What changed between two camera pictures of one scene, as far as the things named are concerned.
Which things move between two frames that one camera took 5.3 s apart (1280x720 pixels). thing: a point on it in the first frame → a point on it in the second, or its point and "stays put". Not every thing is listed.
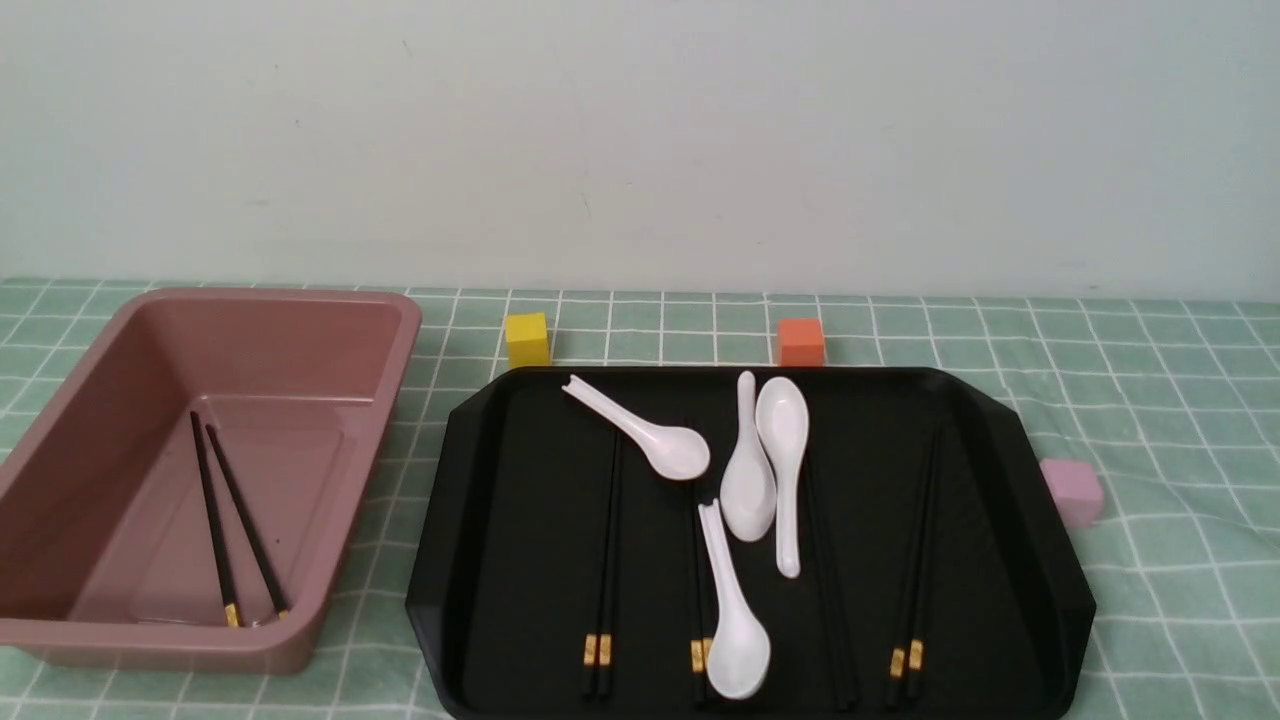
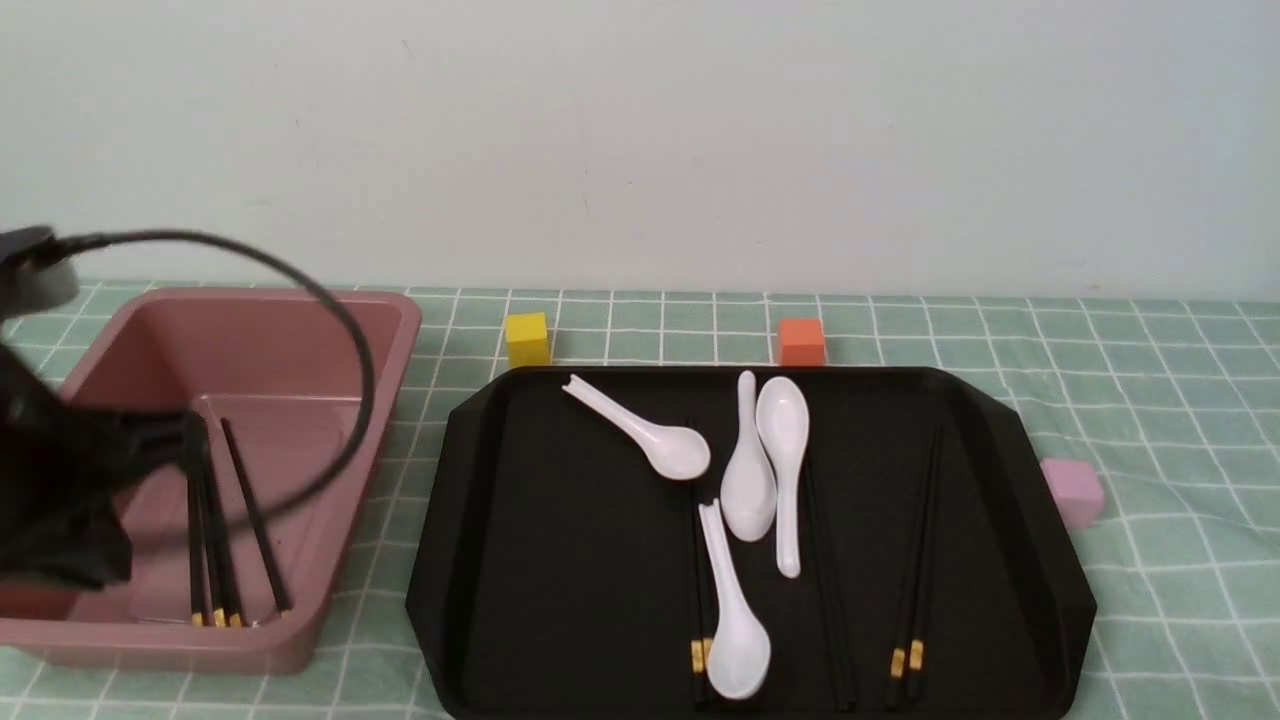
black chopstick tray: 598,574 → 195,547
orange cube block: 800,343 stays put
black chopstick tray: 609,587 → 217,597
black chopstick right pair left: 906,611 stays put
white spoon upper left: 678,452 stays put
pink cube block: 1077,490 stays put
